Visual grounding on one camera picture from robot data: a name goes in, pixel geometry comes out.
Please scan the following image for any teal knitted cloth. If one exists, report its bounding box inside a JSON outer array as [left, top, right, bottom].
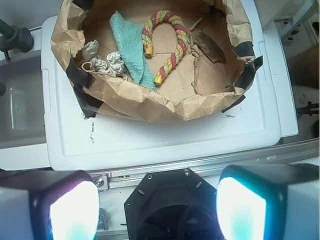
[[109, 11, 156, 92]]

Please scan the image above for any aluminium extrusion rail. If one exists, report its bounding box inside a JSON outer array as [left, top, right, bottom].
[[89, 138, 320, 191]]

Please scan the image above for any multicolored twisted rope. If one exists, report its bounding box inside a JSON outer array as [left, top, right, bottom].
[[141, 9, 189, 86]]

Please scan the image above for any dark brown bark piece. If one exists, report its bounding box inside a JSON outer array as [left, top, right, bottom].
[[194, 30, 226, 63]]

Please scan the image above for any crumpled white paper ball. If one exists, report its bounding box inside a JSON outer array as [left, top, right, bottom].
[[106, 51, 126, 77], [90, 55, 110, 74], [82, 39, 99, 61]]

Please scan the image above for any white plastic bin lid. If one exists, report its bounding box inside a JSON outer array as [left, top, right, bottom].
[[41, 0, 281, 171]]

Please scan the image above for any crumpled brown paper bag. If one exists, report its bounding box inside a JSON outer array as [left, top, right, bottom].
[[51, 0, 263, 123]]

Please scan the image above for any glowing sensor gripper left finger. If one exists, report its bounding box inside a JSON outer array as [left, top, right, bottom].
[[0, 170, 100, 240]]

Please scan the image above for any black octagonal mount plate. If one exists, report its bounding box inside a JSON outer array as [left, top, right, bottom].
[[124, 168, 224, 240]]

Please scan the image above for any black clamp knob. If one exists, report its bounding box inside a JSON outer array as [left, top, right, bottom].
[[0, 19, 34, 62]]

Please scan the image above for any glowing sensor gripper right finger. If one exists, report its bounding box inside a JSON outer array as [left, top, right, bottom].
[[216, 163, 320, 240]]

